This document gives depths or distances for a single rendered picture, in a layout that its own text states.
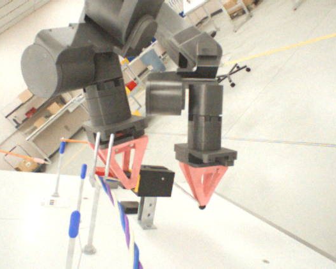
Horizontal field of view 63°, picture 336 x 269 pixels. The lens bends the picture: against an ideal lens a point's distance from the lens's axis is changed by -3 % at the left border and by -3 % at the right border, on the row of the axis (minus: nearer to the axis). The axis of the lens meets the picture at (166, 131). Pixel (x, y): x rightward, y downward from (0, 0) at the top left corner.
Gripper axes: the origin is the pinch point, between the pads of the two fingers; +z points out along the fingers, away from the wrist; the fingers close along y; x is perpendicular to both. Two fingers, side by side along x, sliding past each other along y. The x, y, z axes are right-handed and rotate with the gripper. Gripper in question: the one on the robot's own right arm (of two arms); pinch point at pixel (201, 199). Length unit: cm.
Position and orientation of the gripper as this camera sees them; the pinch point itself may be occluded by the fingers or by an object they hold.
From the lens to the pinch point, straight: 50.4
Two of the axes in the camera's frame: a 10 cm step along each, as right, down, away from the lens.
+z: -0.2, 9.9, 1.2
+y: 4.4, 1.2, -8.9
